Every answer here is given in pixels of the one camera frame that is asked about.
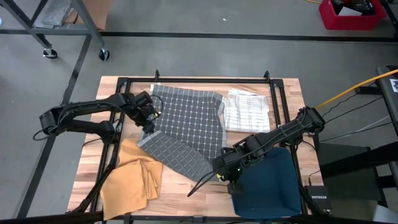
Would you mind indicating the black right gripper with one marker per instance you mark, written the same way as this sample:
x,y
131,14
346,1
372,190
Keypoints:
x,y
231,163

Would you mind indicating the silver padded sheet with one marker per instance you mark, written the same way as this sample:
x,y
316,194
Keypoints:
x,y
56,12

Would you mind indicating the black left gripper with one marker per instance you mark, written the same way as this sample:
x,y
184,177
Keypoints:
x,y
141,109

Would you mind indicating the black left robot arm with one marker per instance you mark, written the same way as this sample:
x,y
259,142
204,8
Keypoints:
x,y
87,105

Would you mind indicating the black Netgear switch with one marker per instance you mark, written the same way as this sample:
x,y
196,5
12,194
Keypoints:
x,y
318,197

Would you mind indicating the cardboard box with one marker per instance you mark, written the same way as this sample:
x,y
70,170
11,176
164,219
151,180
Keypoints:
x,y
99,12

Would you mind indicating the red plastic crate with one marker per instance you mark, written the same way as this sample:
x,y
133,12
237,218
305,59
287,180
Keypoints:
x,y
329,21

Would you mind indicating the metal cart with castors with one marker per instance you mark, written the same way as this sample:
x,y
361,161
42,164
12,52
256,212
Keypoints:
x,y
84,18

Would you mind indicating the blue fabric bin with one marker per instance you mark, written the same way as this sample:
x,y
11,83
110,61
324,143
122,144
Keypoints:
x,y
270,189

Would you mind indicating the black equipment stand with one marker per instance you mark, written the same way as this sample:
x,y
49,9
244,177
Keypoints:
x,y
357,161

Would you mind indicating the grey checked towel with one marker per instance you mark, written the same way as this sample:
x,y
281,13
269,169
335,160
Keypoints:
x,y
186,118

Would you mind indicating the black electronic device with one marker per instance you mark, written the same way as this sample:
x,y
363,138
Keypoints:
x,y
357,4

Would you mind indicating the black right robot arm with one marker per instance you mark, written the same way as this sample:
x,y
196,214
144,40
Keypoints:
x,y
280,133

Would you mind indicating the black table frame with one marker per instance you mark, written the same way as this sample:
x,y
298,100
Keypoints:
x,y
202,80

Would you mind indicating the white checked towel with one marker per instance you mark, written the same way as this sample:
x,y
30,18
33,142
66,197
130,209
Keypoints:
x,y
248,112

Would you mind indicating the mustard yellow towel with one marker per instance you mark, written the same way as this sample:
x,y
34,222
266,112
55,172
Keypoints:
x,y
130,183

